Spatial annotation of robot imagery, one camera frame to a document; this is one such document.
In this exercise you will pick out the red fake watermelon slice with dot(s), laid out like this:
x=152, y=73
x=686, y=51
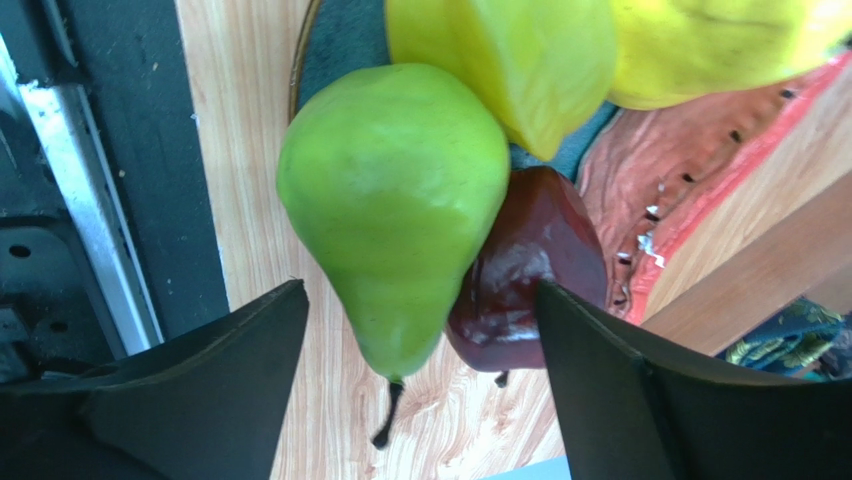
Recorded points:
x=651, y=177

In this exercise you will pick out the wooden compartment tray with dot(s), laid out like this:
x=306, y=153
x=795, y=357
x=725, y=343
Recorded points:
x=810, y=249

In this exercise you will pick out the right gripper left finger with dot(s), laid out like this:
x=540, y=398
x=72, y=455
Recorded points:
x=208, y=404

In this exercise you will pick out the yellow fake starfruit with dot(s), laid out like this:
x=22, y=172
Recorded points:
x=543, y=68

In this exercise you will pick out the green fake lime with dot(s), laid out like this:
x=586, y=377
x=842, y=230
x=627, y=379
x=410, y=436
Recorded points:
x=392, y=177

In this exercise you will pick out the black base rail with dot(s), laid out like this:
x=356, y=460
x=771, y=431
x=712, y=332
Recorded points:
x=108, y=246

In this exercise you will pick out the yellow fake pear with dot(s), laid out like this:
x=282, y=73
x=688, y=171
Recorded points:
x=670, y=52

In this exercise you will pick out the dark red fake fruit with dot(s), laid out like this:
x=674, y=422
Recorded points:
x=542, y=232

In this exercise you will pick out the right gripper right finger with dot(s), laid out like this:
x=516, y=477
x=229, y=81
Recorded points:
x=634, y=405

